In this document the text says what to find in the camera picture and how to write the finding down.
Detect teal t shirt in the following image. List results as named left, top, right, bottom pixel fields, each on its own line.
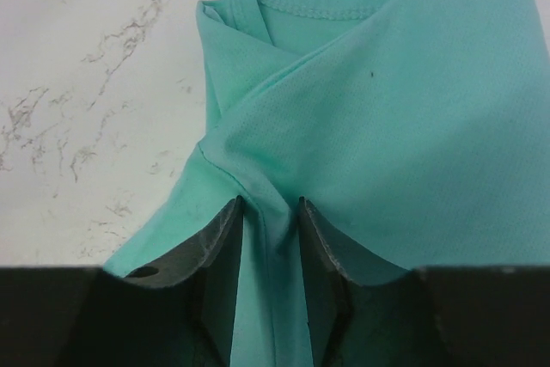
left=107, top=0, right=549, bottom=366

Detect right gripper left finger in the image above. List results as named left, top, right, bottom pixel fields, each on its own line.
left=1, top=198, right=243, bottom=366

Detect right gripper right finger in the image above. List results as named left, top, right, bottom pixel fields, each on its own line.
left=297, top=199, right=549, bottom=366

